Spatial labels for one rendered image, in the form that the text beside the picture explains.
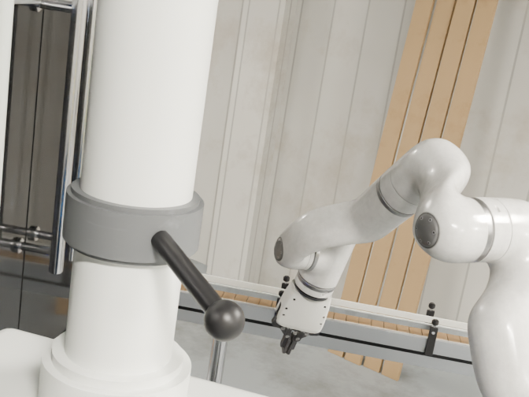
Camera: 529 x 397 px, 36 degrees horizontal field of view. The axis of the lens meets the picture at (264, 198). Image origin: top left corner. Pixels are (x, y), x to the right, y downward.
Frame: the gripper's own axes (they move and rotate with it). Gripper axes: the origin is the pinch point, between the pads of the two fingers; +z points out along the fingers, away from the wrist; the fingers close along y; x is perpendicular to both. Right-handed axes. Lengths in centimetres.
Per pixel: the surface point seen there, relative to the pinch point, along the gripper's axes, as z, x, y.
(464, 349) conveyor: 24, -47, -67
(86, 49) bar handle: -63, 27, 53
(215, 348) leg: 56, -61, 1
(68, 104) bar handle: -57, 34, 54
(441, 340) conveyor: 25, -49, -60
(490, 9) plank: -31, -245, -107
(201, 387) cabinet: -66, 92, 36
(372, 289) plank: 116, -208, -101
